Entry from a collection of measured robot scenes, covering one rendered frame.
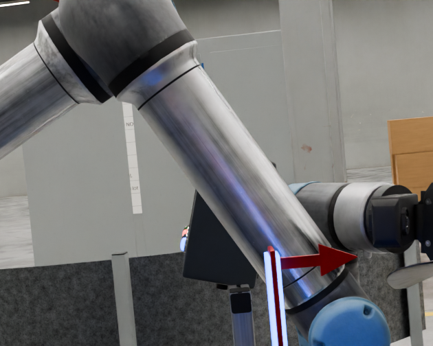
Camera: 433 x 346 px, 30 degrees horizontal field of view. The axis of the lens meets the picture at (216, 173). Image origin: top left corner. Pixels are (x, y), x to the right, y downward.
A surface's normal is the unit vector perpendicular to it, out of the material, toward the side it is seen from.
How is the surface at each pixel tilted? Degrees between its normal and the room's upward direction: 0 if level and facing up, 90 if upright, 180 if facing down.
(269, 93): 90
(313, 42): 90
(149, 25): 70
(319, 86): 90
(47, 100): 120
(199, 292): 90
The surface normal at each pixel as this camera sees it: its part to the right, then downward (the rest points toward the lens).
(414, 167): -0.17, 0.07
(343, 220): -0.79, 0.07
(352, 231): -0.74, 0.31
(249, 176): 0.24, -0.13
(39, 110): 0.39, 0.59
